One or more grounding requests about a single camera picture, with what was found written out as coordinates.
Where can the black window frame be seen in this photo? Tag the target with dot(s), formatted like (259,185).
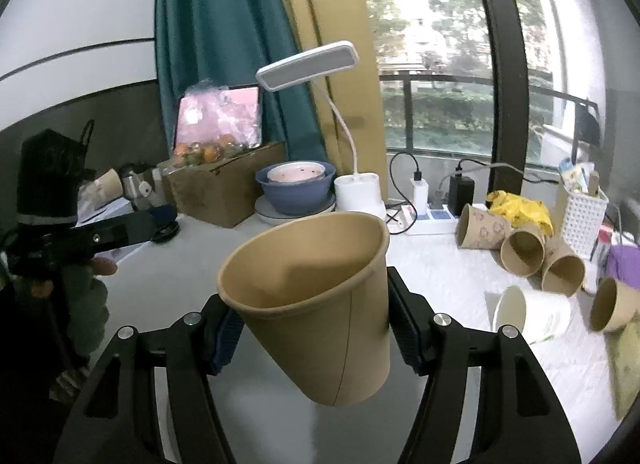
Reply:
(505,68)

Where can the clear bag of oranges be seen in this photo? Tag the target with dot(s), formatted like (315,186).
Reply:
(210,151)

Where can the pink and white bowl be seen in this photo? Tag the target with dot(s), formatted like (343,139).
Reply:
(295,174)

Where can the white paper cup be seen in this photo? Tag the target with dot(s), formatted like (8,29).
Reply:
(535,314)

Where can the person's left hand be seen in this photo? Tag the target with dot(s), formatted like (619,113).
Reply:
(106,267)

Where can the white power strip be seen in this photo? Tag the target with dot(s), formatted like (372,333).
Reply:
(430,221)

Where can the green mat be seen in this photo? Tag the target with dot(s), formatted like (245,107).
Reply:
(625,374)

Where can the teal curtain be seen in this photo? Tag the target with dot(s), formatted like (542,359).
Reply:
(210,43)

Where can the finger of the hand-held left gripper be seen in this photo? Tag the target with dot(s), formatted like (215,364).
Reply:
(130,230)

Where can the white charger plug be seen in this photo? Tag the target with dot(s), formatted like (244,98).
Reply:
(420,191)

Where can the blue bowl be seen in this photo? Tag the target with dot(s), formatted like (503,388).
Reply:
(295,196)

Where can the patterned brown paper cup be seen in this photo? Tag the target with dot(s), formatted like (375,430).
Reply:
(482,229)
(102,189)

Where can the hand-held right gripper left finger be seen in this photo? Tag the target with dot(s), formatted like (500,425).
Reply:
(226,344)

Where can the black power adapter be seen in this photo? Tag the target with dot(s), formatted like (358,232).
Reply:
(461,194)

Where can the yellow plastic bag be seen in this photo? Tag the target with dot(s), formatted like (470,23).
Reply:
(520,209)

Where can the black balcony railing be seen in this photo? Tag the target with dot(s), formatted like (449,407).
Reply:
(450,81)

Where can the brown cardboard box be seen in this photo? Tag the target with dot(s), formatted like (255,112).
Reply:
(225,191)

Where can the yellow curtain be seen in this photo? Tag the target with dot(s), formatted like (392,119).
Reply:
(325,113)

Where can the plain brown paper cup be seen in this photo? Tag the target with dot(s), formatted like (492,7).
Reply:
(320,324)
(615,304)
(562,269)
(522,251)

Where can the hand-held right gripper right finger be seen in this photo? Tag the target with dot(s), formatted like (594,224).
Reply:
(403,335)

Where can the purple packet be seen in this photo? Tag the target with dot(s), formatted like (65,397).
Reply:
(625,264)

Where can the pink plastic bag of fruit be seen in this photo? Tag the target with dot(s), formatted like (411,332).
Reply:
(220,113)

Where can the person's left forearm green sleeve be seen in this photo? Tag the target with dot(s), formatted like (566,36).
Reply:
(82,309)

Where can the white plate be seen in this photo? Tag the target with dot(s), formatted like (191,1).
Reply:
(320,213)

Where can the white desk lamp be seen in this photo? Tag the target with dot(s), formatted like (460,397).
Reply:
(357,194)

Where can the white perforated basket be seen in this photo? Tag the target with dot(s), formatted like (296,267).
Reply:
(582,219)

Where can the small black round object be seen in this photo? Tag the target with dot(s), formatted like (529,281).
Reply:
(165,233)

